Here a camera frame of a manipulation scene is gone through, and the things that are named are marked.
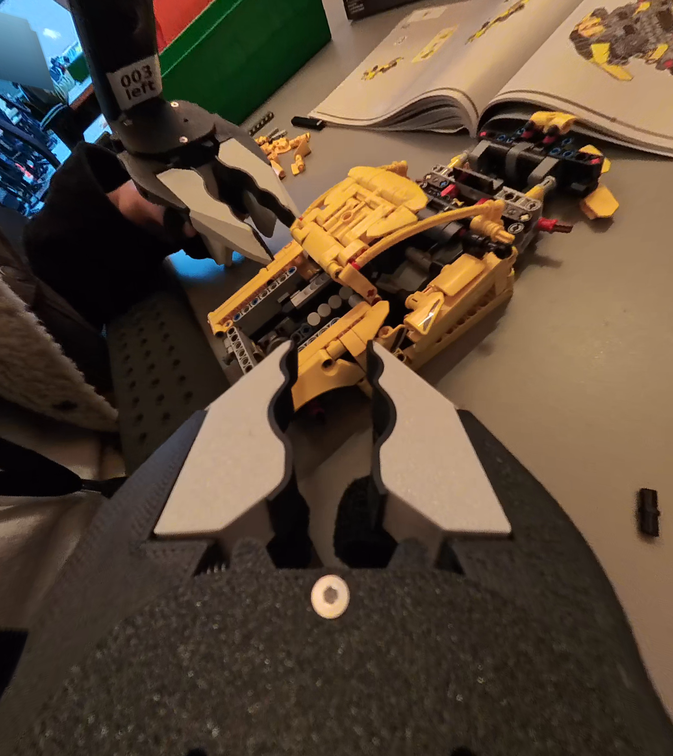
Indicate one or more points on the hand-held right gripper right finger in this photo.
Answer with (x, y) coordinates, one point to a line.
(442, 472)

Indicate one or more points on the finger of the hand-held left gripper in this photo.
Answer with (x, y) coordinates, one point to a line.
(247, 162)
(218, 218)

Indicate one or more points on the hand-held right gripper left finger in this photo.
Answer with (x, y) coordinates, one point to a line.
(224, 472)

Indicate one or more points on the yellow brick toy car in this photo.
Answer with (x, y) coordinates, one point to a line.
(372, 236)

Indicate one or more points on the person's left forearm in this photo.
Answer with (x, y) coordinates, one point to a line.
(88, 248)

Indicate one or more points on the grey desk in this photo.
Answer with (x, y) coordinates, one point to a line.
(578, 354)

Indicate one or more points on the person's left hand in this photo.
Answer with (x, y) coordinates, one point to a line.
(141, 209)

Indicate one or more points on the pile of yellow brick pieces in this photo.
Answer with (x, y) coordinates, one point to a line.
(286, 150)

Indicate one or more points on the black brick beam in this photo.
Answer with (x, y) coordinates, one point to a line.
(307, 123)
(260, 123)

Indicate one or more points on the orange bag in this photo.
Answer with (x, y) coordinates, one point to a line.
(174, 20)

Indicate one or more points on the green plastic bin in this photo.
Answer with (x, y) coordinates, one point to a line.
(242, 59)

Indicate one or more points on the printed toy car box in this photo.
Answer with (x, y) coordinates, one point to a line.
(372, 7)

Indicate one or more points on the black brick connector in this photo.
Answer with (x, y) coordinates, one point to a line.
(648, 511)

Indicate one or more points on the person's white shirt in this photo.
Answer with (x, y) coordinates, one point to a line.
(11, 543)

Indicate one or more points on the person's fleece-lined jacket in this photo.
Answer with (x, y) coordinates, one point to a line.
(11, 342)

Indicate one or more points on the open instruction book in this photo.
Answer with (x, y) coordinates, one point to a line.
(549, 88)

